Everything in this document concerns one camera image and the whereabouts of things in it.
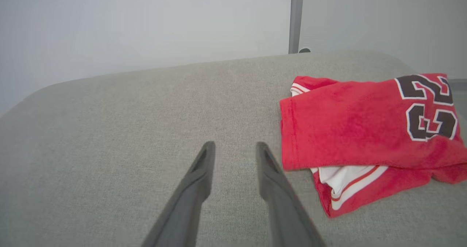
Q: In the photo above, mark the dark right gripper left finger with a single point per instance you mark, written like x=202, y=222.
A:
x=186, y=203

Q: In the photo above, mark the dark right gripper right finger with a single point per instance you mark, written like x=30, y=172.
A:
x=282, y=207

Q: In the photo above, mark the red basketball jersey garment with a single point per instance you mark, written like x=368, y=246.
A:
x=350, y=130

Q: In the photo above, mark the grey fabric sofa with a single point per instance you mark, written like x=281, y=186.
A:
x=127, y=130

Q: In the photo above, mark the small grey pole foot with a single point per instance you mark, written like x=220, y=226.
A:
x=304, y=50

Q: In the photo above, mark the grey metal pole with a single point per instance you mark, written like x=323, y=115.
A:
x=296, y=17

